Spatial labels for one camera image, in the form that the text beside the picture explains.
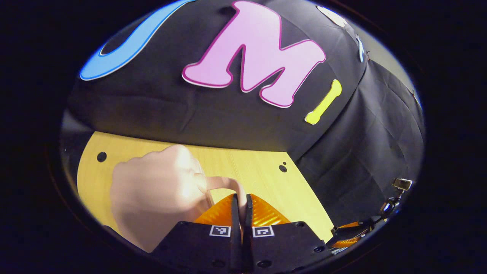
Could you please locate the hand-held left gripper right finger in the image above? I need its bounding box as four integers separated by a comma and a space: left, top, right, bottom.
243, 193, 332, 274

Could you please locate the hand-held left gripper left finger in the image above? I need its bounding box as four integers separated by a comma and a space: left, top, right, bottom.
151, 193, 243, 274

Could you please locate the black backdrop cloth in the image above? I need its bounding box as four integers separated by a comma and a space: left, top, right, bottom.
67, 0, 426, 233

